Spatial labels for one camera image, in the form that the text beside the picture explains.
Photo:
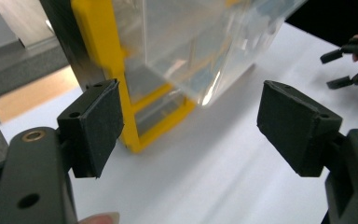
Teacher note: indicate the wooden board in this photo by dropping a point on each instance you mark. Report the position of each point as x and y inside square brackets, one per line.
[28, 99]

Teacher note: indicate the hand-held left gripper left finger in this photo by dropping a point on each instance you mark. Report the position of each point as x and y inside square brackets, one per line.
[96, 130]

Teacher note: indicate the clear plastic drawer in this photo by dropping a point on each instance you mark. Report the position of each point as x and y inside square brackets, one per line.
[183, 40]

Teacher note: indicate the yellow and black organizer box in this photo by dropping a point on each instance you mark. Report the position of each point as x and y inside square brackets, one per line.
[99, 37]

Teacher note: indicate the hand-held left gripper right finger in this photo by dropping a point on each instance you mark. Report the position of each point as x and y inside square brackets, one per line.
[295, 130]

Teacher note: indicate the white panel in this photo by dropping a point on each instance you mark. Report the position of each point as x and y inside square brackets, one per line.
[21, 18]

